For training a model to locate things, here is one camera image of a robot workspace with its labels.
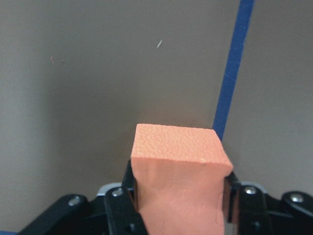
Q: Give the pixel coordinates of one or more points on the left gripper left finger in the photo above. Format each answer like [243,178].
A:
[122,215]

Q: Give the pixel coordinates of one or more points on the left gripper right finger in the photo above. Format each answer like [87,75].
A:
[245,209]

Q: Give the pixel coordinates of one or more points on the orange foam block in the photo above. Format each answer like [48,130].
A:
[180,174]

